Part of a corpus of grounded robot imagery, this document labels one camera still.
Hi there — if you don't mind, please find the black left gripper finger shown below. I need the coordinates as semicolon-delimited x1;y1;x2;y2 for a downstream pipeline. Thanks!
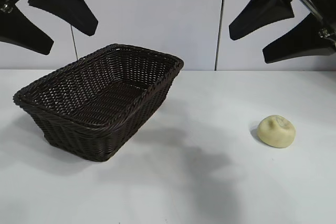
27;0;99;37
0;4;55;56

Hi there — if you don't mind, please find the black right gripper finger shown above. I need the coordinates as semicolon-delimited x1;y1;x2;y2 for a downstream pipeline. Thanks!
262;16;336;64
228;0;295;41

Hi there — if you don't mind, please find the dark brown woven basket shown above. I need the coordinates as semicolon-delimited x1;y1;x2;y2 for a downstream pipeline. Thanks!
12;42;184;162

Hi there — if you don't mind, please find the pale yellow egg yolk pastry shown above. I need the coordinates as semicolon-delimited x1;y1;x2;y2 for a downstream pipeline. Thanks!
256;114;297;149

